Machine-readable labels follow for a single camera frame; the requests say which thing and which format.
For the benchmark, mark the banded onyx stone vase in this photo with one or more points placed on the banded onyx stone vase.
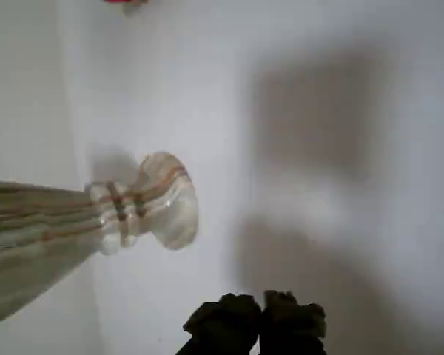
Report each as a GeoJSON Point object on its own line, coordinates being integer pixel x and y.
{"type": "Point", "coordinates": [40, 229]}

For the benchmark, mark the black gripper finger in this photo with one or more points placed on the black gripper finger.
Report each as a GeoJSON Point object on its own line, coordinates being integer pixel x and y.
{"type": "Point", "coordinates": [292, 325]}
{"type": "Point", "coordinates": [222, 321]}

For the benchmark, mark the red rose with green stem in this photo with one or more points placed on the red rose with green stem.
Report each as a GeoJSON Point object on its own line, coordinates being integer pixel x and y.
{"type": "Point", "coordinates": [133, 5]}

